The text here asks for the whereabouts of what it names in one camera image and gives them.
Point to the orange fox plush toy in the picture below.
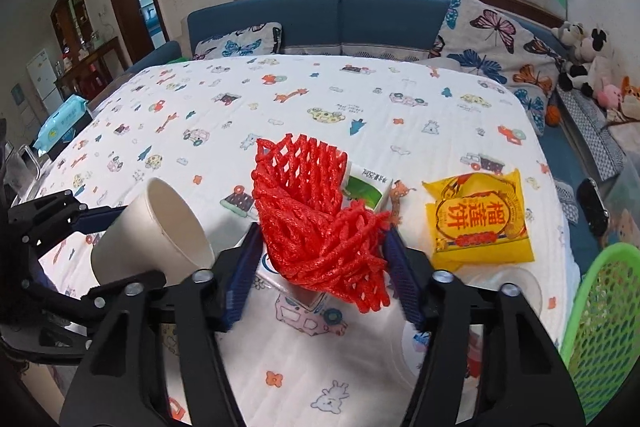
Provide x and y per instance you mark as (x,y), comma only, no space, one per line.
(631,97)

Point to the dark wooden cabinet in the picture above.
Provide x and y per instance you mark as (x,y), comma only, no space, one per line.
(85,52)

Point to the printed white tablecloth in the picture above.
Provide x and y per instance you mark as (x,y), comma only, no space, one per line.
(300,117)

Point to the striped grey cushion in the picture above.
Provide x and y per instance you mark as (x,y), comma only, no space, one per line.
(595,137)

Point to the red foam net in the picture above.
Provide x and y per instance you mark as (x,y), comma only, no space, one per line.
(310,227)

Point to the clear storage box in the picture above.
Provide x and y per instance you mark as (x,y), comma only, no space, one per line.
(625,207)

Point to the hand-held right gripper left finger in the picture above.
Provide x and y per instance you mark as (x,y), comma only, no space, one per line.
(242,277)

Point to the yellow snack packet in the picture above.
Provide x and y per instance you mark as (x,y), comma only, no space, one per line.
(480,217)

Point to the green white milk carton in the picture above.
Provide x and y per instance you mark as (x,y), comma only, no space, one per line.
(370,192)

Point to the blue sofa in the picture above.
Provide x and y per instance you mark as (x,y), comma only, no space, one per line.
(310,22)

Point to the small orange ball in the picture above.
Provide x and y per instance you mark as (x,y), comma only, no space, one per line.
(552,116)

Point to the crumpled cloth pile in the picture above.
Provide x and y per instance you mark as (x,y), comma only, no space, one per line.
(625,119)

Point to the large butterfly print pillow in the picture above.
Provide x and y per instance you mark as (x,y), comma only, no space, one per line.
(490,47)

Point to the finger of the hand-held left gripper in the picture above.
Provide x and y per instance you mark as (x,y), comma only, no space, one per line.
(100,218)
(135,289)

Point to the white paper cup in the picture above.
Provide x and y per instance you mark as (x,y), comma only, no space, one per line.
(165,232)

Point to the white fridge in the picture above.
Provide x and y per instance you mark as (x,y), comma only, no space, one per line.
(45,87)

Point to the small butterfly print pillow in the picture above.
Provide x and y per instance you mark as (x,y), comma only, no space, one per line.
(240,42)

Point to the blue wet wipes pack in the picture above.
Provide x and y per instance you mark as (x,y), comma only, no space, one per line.
(60,127)

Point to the pink plush toy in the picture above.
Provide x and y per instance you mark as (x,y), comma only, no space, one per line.
(610,96)

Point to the green plastic basket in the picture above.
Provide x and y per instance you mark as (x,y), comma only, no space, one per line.
(610,332)

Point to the clear glass pitcher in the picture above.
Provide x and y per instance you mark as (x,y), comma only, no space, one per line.
(22,172)

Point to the black oval object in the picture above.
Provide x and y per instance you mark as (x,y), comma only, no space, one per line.
(592,207)

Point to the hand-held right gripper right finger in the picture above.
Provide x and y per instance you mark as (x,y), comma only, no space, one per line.
(405,282)

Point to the small clear jelly cup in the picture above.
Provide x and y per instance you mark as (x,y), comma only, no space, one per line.
(520,289)

